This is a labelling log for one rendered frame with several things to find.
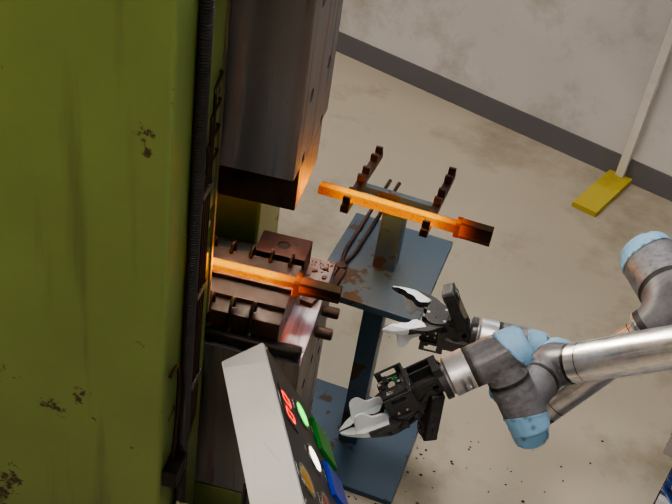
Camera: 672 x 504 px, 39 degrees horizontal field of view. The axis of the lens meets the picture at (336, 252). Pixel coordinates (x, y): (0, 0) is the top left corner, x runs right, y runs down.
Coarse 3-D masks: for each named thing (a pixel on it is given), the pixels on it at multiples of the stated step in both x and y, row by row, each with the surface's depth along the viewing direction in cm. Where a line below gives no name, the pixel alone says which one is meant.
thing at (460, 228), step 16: (320, 192) 242; (336, 192) 240; (352, 192) 241; (384, 208) 238; (400, 208) 238; (416, 208) 239; (432, 224) 236; (448, 224) 235; (464, 224) 234; (480, 224) 235; (480, 240) 236
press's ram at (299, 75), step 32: (256, 0) 153; (288, 0) 152; (320, 0) 155; (256, 32) 156; (288, 32) 155; (320, 32) 162; (256, 64) 159; (288, 64) 158; (320, 64) 171; (224, 96) 164; (256, 96) 163; (288, 96) 162; (320, 96) 180; (224, 128) 168; (256, 128) 166; (288, 128) 165; (224, 160) 172; (256, 160) 170; (288, 160) 169
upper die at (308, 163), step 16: (320, 128) 191; (304, 160) 179; (224, 176) 180; (240, 176) 179; (256, 176) 178; (304, 176) 184; (224, 192) 182; (240, 192) 181; (256, 192) 180; (272, 192) 180; (288, 192) 179; (288, 208) 181
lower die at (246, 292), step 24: (264, 264) 212; (216, 288) 203; (240, 288) 204; (264, 288) 206; (288, 288) 205; (216, 312) 199; (240, 312) 200; (264, 312) 201; (288, 312) 208; (264, 336) 201
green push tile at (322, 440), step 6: (312, 420) 169; (312, 426) 168; (318, 426) 170; (318, 432) 167; (318, 438) 166; (324, 438) 170; (318, 444) 165; (324, 444) 168; (324, 450) 165; (330, 450) 171; (324, 456) 166; (330, 456) 168; (330, 462) 167; (336, 468) 169
